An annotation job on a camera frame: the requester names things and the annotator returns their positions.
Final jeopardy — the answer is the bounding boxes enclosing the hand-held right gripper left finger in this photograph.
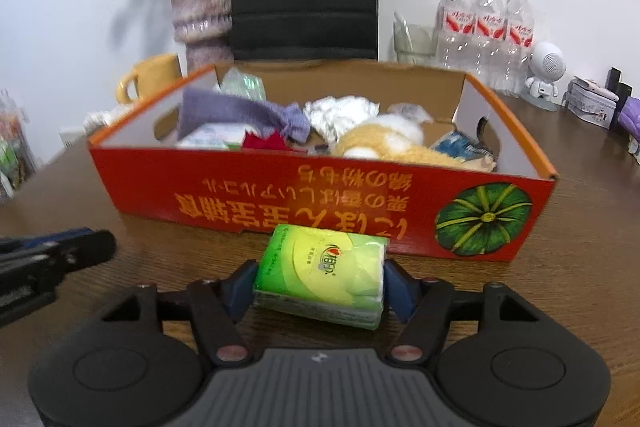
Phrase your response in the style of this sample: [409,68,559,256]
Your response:
[97,259,260,367]

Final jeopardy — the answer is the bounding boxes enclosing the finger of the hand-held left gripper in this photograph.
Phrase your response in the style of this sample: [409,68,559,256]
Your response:
[56,229,117,269]
[20,230,95,250]

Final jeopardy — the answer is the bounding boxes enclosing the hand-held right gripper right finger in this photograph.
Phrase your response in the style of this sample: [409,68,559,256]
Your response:
[382,259,541,367]

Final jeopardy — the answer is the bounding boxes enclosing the green tissue pack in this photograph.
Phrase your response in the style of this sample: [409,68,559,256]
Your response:
[252,224,390,332]

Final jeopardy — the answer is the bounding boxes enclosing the orange cardboard box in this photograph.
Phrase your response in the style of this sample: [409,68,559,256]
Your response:
[87,59,559,263]

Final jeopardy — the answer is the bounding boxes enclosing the hanging snack packets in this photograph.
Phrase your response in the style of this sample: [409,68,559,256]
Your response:
[0,89,39,201]

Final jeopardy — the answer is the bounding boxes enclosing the white plastic device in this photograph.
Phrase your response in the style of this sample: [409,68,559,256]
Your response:
[59,127,92,154]

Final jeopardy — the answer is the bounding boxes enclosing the white crumpled tissue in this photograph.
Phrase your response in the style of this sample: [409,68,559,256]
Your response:
[82,103,137,134]

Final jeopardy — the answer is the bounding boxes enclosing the red cloth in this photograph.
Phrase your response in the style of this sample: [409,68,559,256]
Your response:
[242,130,294,152]

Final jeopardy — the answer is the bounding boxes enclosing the yellow white plush toy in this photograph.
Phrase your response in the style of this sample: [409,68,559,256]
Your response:
[332,114,472,170]

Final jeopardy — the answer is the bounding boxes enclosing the green white packet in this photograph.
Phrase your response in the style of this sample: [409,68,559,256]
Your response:
[175,124,247,150]

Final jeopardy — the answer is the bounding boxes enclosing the blue white packet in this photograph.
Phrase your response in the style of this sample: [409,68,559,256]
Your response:
[430,130,497,168]

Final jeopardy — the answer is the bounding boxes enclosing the purple knitted cloth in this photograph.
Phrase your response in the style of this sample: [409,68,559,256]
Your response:
[177,87,312,143]

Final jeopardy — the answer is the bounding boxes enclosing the yellow mug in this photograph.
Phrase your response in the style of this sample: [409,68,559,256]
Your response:
[116,53,184,106]

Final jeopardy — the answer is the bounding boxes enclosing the greenish clear plastic bag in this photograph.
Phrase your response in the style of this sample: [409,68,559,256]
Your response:
[219,67,266,101]

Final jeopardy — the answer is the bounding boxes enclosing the glass cup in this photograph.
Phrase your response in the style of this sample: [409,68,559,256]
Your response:
[392,23,439,68]

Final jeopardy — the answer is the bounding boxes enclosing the purple white ceramic vase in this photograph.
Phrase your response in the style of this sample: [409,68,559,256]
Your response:
[169,0,234,76]

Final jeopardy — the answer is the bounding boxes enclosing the white plastic spoon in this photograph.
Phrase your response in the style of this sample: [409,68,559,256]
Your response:
[393,10,417,54]

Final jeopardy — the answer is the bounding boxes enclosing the clear water bottle red label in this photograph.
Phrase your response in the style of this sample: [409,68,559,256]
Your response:
[502,0,536,96]
[472,0,507,90]
[435,0,476,74]

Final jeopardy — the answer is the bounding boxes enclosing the printed tin box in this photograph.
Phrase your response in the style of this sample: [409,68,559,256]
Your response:
[562,76,620,130]

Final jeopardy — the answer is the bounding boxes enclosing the white robot figurine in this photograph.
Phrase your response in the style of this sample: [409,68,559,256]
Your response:
[520,41,566,112]

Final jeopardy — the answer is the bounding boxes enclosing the purple tissue pack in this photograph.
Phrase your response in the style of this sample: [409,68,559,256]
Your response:
[617,96,640,156]

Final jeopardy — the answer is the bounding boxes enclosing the black rectangular object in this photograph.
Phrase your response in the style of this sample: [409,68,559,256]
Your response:
[605,67,634,104]

